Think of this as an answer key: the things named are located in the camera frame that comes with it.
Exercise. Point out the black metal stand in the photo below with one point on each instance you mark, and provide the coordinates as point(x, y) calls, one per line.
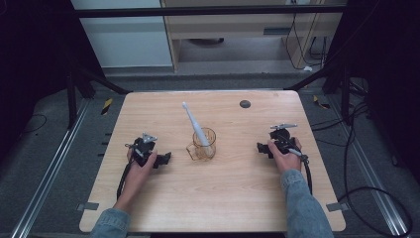
point(71, 99)
point(345, 95)

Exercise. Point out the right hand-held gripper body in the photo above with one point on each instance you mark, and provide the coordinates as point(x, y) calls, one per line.
point(282, 139)

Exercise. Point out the clear plastic measuring cup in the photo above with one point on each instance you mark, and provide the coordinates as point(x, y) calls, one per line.
point(205, 152)

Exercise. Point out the white cabinet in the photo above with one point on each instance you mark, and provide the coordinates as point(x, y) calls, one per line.
point(125, 43)

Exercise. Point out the white plug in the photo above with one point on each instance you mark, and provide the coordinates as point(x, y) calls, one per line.
point(307, 68)

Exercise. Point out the black horizontal bar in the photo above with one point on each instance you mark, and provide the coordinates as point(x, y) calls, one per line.
point(204, 11)

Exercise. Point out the light wooden desk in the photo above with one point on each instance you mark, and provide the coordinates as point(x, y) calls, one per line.
point(231, 28)

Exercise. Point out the dark curtain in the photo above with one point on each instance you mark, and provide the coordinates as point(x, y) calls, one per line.
point(389, 82)
point(29, 66)

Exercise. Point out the aluminium floor rail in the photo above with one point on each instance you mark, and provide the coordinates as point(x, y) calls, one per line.
point(369, 172)
point(49, 175)

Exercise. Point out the white electric toothbrush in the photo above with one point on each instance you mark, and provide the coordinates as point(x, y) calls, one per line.
point(196, 125)

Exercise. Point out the person's right hand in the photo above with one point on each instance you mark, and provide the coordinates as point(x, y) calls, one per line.
point(284, 160)

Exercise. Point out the grey table bracket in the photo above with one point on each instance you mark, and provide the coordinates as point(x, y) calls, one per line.
point(337, 207)
point(87, 206)

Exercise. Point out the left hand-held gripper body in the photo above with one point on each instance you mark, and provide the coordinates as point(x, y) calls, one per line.
point(142, 147)

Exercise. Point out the dark round table grommet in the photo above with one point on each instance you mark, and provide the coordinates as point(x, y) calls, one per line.
point(245, 104)

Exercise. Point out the person's left hand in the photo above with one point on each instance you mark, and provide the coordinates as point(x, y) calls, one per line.
point(138, 173)

